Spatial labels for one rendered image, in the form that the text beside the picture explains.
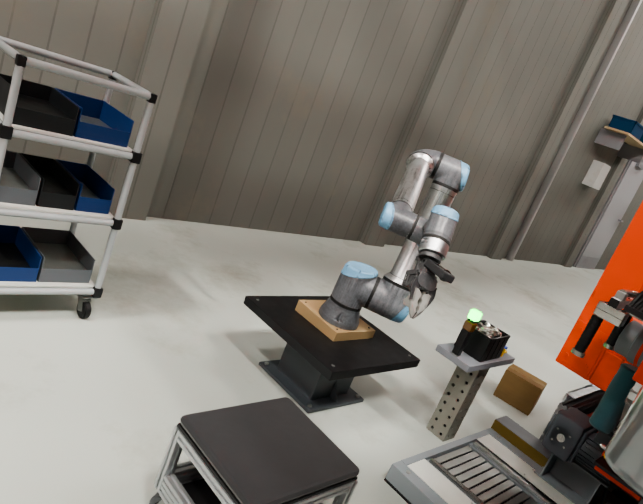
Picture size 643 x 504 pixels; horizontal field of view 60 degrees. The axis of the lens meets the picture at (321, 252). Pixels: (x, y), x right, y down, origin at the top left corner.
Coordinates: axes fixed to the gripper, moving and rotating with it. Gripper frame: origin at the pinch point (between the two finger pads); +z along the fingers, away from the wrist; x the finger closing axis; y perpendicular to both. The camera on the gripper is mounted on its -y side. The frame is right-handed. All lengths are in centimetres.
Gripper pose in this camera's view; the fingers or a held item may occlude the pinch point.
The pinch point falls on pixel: (414, 314)
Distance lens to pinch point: 172.1
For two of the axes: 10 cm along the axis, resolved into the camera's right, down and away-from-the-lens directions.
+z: -3.6, 8.9, -2.8
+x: -8.2, -4.5, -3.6
